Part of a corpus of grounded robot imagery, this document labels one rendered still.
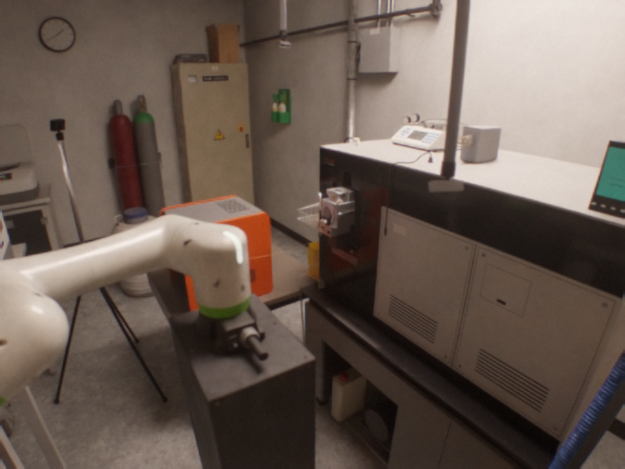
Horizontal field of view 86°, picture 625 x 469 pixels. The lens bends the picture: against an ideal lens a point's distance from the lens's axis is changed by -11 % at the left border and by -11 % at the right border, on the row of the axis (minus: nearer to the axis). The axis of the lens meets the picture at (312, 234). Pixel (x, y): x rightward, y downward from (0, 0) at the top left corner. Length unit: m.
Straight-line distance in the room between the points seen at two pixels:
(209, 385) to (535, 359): 0.85
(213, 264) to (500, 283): 0.78
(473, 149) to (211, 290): 1.01
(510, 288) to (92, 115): 4.20
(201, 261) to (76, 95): 3.86
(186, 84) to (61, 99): 1.28
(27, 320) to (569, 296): 1.09
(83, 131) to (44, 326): 4.02
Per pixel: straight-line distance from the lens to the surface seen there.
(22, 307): 0.62
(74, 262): 0.81
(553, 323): 1.12
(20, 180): 4.01
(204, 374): 0.82
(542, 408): 1.26
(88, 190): 4.66
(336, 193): 1.48
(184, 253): 0.84
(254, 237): 1.75
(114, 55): 4.60
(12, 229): 4.08
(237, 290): 0.84
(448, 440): 1.48
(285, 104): 4.14
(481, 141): 1.43
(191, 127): 4.37
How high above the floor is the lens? 1.69
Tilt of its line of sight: 22 degrees down
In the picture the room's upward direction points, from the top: straight up
